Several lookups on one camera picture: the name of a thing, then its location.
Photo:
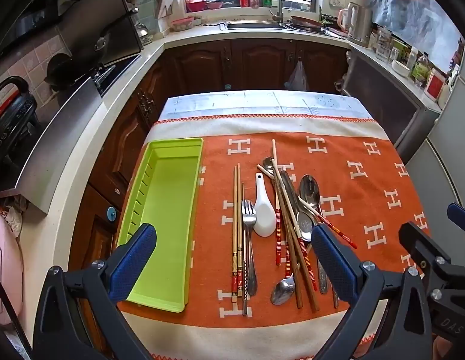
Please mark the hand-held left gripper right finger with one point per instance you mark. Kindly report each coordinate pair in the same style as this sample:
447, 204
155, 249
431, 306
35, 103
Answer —
333, 264

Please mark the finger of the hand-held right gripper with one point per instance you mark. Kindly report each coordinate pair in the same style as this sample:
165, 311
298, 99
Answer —
416, 238
461, 215

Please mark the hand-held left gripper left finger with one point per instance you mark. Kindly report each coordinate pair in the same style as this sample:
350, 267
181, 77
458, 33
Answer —
134, 258

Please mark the brown wooden chopstick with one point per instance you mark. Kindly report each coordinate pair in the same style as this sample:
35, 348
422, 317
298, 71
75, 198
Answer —
312, 302
297, 292

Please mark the green plastic utensil tray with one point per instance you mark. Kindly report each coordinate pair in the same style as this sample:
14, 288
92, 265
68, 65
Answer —
172, 195

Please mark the white ceramic spoon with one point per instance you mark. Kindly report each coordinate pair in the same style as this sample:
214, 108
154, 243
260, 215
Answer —
265, 213

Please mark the steel fork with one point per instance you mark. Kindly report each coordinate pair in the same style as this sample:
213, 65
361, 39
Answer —
248, 217

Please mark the steel chopstick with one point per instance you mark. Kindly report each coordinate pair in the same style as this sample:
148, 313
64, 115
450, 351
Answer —
244, 307

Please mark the blue round cabinet knob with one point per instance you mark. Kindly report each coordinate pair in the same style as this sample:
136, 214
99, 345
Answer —
111, 213

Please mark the grey refrigerator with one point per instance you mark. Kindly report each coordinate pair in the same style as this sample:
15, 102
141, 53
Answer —
442, 165

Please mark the orange patterned blanket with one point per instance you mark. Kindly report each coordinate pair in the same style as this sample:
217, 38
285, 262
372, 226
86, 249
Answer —
348, 146

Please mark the pink rice cooker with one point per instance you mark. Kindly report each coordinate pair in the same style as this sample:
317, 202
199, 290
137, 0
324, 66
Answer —
3, 266

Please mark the red box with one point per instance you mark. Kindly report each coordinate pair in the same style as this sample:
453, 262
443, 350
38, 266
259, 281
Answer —
435, 86

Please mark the steel splash guard panel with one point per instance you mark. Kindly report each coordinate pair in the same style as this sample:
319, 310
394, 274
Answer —
56, 142

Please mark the grey steel appliance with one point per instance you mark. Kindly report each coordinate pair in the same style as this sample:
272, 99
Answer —
386, 93

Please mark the clear plastic bottle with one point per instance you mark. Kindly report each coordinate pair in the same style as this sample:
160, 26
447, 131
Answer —
420, 69

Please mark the white bowl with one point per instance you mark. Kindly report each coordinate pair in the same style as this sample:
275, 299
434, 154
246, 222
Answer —
401, 68

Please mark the pale blue tablecloth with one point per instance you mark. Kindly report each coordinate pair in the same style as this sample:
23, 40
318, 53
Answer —
255, 101

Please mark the black electric pressure cooker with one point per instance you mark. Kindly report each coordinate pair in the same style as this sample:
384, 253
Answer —
11, 120

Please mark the black gas stove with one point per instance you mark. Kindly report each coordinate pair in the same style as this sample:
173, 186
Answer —
112, 73

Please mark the hanging plastic bag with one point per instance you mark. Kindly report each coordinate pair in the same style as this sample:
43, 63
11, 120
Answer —
297, 78

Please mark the clear acrylic organiser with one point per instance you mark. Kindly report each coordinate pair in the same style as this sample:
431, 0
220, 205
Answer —
382, 43

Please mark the black wok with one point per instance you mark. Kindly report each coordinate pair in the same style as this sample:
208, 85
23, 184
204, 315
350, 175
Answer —
73, 63

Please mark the steel electric kettle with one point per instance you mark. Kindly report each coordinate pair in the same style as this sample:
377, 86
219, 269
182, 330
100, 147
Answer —
360, 26

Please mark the wooden kitchen cabinets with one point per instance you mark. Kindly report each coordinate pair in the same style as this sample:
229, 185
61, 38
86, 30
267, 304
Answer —
255, 63

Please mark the glass pot lid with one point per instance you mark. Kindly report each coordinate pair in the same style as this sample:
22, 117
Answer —
142, 32

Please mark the white pitcher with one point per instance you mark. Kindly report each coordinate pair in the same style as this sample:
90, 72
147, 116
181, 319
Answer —
343, 17

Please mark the food container pink lid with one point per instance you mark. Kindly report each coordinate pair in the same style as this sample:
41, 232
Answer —
182, 24

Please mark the steel stove surround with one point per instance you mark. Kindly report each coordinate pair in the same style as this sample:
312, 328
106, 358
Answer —
105, 18

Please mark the red pan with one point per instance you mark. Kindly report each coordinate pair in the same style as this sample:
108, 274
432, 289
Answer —
305, 20

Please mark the steel kitchen sink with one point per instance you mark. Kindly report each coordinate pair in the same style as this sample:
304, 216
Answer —
255, 25

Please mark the wooden cutting board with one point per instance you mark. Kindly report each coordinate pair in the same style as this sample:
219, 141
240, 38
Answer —
167, 2

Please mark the red plastic basin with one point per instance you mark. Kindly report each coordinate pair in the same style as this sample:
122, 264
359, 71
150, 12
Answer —
197, 4

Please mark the steel kitchen faucet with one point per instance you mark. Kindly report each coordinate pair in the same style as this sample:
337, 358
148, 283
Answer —
276, 0

